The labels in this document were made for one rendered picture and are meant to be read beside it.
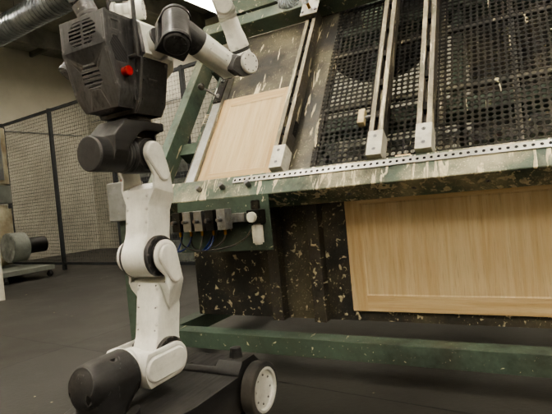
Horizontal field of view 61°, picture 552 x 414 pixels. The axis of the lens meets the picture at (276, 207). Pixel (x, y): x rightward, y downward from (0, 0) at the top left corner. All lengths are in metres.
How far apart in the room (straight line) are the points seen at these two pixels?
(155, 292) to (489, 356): 1.19
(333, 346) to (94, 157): 1.19
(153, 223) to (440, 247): 1.15
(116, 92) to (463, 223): 1.39
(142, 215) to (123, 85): 0.43
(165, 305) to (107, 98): 0.71
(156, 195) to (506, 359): 1.34
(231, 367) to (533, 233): 1.23
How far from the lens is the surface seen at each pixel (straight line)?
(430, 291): 2.09
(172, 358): 1.67
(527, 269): 2.03
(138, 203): 1.67
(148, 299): 1.70
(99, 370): 1.53
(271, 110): 2.40
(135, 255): 1.63
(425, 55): 2.19
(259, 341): 2.19
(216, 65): 1.69
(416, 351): 1.93
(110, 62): 1.57
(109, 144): 1.55
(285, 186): 1.98
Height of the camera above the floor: 0.79
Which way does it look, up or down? 1 degrees down
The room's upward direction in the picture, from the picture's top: 5 degrees counter-clockwise
